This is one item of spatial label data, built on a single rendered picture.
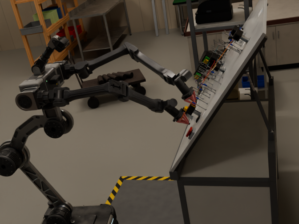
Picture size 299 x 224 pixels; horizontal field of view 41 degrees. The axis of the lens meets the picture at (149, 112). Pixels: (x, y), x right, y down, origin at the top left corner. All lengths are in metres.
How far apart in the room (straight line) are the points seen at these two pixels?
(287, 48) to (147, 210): 3.56
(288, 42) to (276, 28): 0.28
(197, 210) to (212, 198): 0.15
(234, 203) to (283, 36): 3.96
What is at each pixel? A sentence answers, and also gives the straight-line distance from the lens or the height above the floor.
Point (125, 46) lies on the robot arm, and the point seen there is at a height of 1.54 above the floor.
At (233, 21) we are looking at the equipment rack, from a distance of 3.37.
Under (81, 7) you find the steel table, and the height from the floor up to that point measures 1.01.
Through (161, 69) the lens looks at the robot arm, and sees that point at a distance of 2.60.
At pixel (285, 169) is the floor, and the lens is 3.98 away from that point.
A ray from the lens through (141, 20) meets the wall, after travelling 10.13.
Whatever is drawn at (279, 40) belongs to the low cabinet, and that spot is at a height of 0.47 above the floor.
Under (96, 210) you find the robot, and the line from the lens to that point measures 3.40.
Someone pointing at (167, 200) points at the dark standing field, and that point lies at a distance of 3.71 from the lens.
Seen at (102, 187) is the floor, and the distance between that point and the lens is 4.09.
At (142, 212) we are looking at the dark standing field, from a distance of 3.64.
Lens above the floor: 2.24
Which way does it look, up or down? 24 degrees down
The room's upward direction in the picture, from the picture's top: 11 degrees counter-clockwise
